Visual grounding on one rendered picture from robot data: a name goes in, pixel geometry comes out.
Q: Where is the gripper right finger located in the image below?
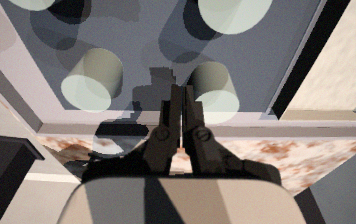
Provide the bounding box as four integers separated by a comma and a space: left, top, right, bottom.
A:
182, 85, 282, 185

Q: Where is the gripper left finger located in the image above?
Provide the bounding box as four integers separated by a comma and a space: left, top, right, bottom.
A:
81, 84, 181, 183

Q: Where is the clear glass jar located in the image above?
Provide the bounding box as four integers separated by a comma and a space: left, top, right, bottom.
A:
190, 62, 239, 124
61, 48, 124, 113
9, 0, 63, 11
196, 0, 272, 34

